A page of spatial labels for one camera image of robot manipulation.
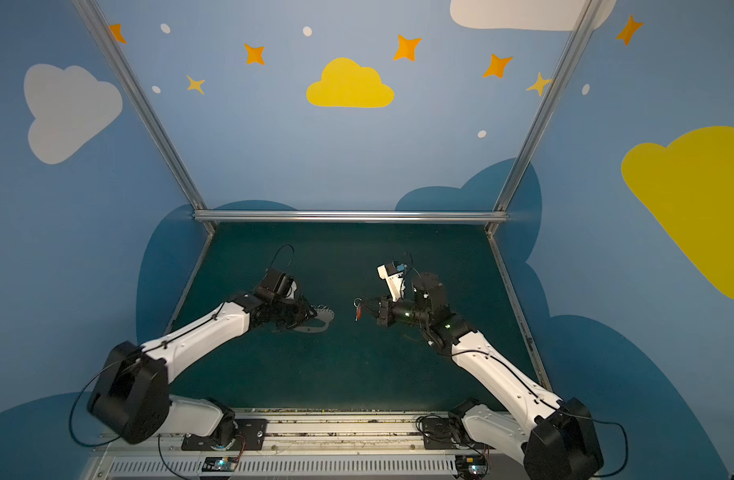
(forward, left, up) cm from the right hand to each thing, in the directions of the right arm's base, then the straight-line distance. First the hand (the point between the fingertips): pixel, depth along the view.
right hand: (364, 301), depth 74 cm
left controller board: (-34, +33, -23) cm, 53 cm away
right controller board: (-31, -28, -24) cm, 48 cm away
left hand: (+2, +14, -13) cm, 19 cm away
